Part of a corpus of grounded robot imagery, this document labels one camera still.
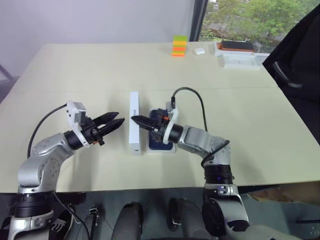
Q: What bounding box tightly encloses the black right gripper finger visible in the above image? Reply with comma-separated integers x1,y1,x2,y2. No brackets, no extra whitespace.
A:
130,115,160,131

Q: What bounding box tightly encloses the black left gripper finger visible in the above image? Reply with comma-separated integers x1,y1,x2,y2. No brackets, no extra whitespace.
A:
92,111,120,127
95,118,126,138

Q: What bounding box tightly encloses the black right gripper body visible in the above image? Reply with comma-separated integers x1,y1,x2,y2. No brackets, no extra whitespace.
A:
149,107,171,143

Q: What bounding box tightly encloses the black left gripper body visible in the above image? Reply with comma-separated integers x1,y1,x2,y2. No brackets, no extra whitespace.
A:
79,115,106,147

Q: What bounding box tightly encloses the white phone box lid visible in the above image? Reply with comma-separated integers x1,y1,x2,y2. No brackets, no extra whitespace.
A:
128,91,143,157

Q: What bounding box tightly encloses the dark blue smartphone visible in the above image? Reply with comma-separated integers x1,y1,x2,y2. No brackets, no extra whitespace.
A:
147,108,174,151

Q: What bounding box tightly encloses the white phone box base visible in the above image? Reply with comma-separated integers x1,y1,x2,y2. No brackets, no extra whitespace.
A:
145,107,179,154

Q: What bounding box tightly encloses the clear plastic container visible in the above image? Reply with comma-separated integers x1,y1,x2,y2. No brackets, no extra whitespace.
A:
214,41,262,72

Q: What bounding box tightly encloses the green and orange block stack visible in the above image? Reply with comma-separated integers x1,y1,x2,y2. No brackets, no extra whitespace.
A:
170,34,189,59

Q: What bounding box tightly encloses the dark rounded leg shape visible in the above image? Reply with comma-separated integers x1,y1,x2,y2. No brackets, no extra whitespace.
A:
116,201,144,240
168,197,209,240

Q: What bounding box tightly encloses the black white striped sneaker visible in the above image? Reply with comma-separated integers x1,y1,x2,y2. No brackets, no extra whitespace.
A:
48,216,74,240

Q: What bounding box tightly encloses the orange and black device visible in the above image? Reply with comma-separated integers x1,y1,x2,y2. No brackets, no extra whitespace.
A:
215,39,256,54

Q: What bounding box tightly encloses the brown trousers leg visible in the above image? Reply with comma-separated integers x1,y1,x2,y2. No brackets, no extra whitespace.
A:
249,185,320,204

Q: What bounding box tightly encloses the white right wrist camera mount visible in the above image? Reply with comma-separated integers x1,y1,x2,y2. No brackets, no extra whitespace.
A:
162,99,181,145

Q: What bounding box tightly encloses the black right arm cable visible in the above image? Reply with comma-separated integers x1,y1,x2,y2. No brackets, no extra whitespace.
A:
170,86,231,166

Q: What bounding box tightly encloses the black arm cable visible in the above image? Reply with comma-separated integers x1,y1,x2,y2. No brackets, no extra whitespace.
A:
26,104,69,159
170,86,231,166

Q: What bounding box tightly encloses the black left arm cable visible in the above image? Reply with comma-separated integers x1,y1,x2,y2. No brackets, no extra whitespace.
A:
26,104,69,159

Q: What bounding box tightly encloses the black metal floor bracket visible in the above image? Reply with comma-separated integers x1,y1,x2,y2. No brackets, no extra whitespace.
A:
84,204,101,240

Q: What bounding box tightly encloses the grey metal frame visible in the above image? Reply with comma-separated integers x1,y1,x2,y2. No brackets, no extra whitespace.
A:
0,63,20,104

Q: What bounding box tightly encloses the dark window frame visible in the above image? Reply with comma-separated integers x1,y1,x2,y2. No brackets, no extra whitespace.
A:
188,0,210,42

